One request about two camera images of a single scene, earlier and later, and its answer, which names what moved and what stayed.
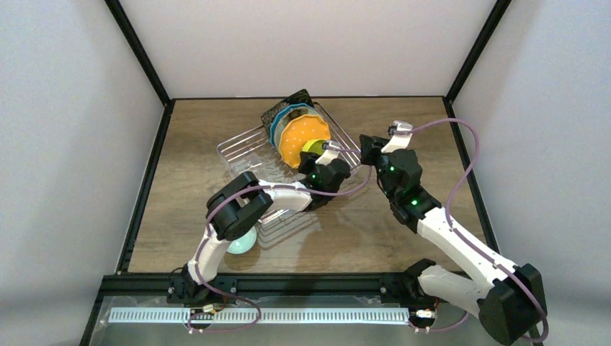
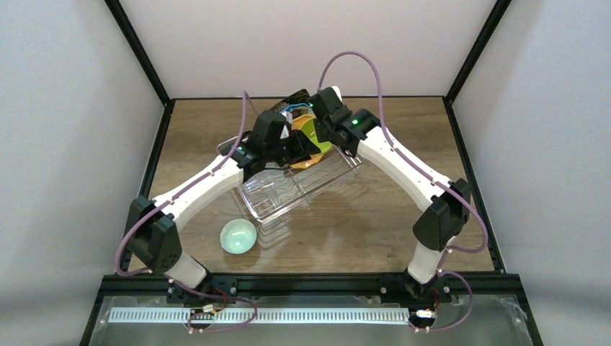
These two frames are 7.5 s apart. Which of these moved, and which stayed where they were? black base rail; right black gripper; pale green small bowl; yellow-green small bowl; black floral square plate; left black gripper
Moved: yellow-green small bowl; left black gripper; right black gripper
Stayed: black base rail; pale green small bowl; black floral square plate
